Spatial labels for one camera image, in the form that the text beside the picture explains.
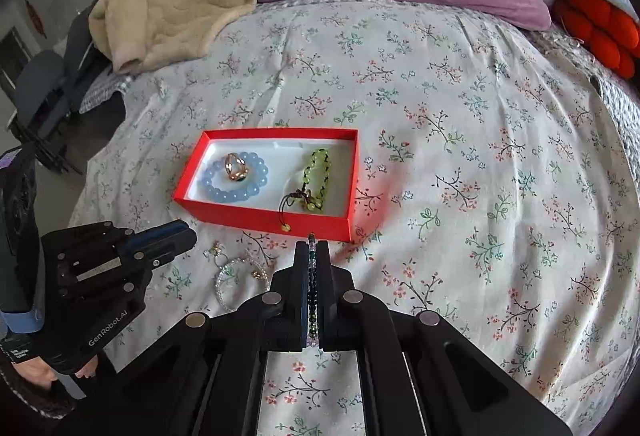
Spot blue bead bracelet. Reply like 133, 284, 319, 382
200, 151, 269, 203

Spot floral bed sheet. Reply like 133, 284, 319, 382
67, 0, 640, 436

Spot orange cushion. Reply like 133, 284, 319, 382
552, 0, 640, 80

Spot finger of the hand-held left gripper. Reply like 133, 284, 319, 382
125, 219, 192, 253
127, 229, 196, 270

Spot thin dark bead bracelet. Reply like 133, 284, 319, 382
306, 231, 321, 348

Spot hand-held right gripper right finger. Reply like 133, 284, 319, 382
317, 240, 574, 436

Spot grey chair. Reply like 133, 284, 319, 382
9, 50, 87, 175

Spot red cardboard box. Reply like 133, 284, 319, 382
172, 128, 359, 245

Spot dark cloth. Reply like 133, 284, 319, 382
64, 0, 117, 113

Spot person's left hand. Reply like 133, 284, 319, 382
14, 355, 103, 393

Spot green bead bracelet black cord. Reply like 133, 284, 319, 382
277, 148, 334, 233

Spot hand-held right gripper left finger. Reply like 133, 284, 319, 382
65, 240, 309, 436

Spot gold ring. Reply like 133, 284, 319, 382
222, 152, 251, 181

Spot red wall ornament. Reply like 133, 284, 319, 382
24, 0, 45, 36

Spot clear bead bracelet gold charms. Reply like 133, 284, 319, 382
209, 241, 271, 315

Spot person's left forearm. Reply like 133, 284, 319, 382
0, 356, 77, 420

